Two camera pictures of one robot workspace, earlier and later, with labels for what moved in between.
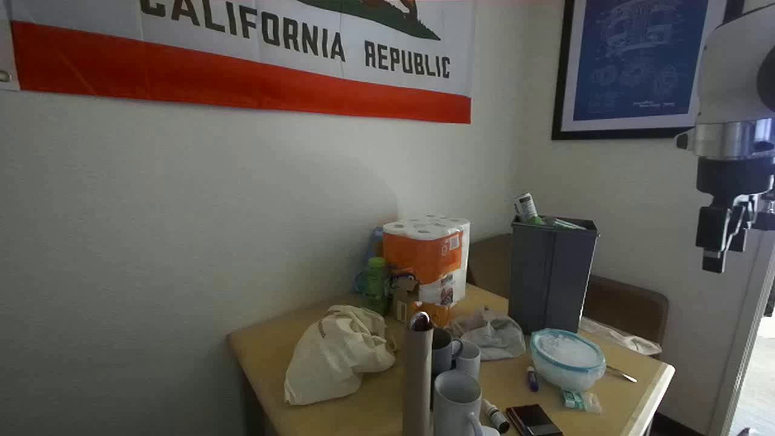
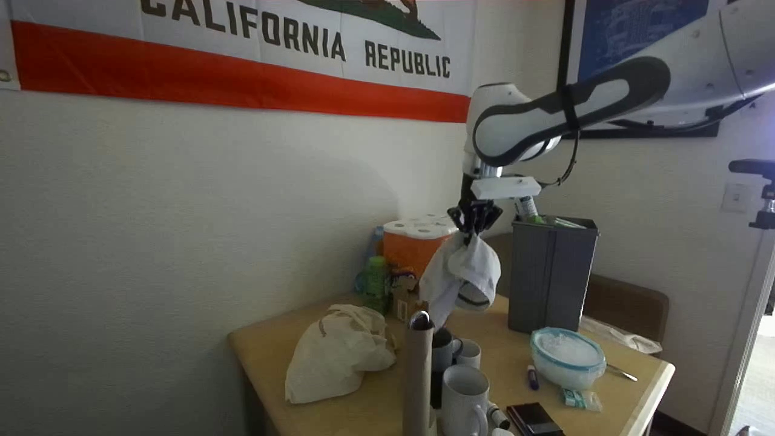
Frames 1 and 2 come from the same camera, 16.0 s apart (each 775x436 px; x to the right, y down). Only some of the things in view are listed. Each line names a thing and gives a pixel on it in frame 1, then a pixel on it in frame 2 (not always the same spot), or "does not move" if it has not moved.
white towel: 496,338 to 457,272
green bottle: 375,283 does not move
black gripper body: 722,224 to 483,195
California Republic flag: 386,59 does not move
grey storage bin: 547,275 does not move
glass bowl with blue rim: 567,359 does not move
